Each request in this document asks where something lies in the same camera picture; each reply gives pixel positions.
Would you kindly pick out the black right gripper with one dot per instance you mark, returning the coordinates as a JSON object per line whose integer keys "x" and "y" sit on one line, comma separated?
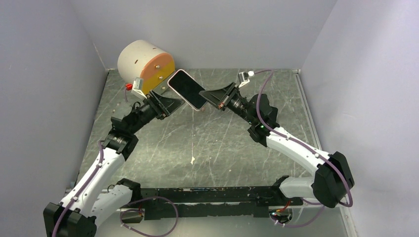
{"x": 221, "y": 98}

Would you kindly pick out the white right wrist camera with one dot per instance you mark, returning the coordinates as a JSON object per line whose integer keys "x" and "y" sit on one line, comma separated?
{"x": 244, "y": 77}

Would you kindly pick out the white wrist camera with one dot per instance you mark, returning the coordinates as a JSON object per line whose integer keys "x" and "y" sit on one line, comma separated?
{"x": 135, "y": 88}
{"x": 244, "y": 77}

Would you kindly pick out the aluminium frame rail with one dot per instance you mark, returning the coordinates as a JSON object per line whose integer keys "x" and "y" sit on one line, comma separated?
{"x": 74, "y": 217}

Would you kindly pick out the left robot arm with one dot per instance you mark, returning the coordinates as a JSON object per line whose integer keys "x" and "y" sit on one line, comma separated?
{"x": 98, "y": 170}

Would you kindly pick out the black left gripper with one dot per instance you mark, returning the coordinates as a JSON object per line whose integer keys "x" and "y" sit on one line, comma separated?
{"x": 162, "y": 106}

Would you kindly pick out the white round drawer cabinet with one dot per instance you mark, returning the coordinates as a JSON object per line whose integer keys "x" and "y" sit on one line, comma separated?
{"x": 145, "y": 60}

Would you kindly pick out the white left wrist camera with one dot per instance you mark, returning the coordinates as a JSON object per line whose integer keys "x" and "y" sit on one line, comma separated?
{"x": 135, "y": 88}

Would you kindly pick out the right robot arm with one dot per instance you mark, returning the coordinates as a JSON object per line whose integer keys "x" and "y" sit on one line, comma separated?
{"x": 331, "y": 179}

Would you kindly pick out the black base crossbar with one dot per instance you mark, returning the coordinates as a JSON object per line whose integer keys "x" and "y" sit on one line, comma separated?
{"x": 256, "y": 201}

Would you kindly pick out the pink phone case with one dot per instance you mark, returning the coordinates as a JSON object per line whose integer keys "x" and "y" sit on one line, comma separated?
{"x": 196, "y": 107}

